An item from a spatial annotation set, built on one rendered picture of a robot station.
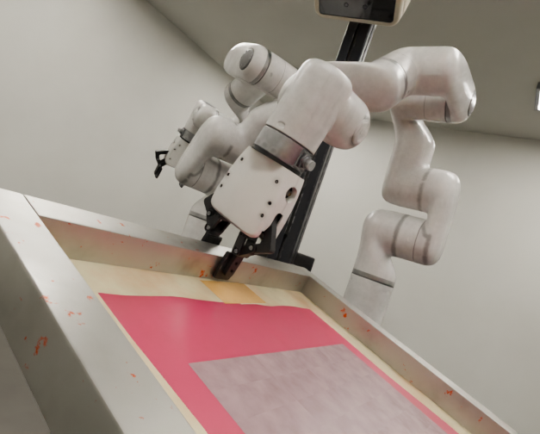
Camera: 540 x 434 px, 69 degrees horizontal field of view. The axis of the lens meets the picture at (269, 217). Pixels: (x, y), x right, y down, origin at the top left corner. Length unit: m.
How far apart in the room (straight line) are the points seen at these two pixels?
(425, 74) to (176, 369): 0.62
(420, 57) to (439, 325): 3.65
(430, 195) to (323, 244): 3.84
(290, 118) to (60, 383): 0.37
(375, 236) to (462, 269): 3.41
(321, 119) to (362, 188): 4.16
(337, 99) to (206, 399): 0.36
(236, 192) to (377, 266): 0.44
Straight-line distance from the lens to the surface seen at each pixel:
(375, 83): 0.70
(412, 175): 0.88
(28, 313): 0.27
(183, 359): 0.34
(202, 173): 0.97
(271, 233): 0.49
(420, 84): 0.78
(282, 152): 0.49
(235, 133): 0.94
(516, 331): 4.22
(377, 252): 0.87
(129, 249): 0.42
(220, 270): 0.52
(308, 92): 0.50
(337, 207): 4.69
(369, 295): 0.87
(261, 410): 0.35
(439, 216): 0.85
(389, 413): 0.52
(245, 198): 0.50
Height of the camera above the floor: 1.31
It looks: 3 degrees up
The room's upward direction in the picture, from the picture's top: 19 degrees clockwise
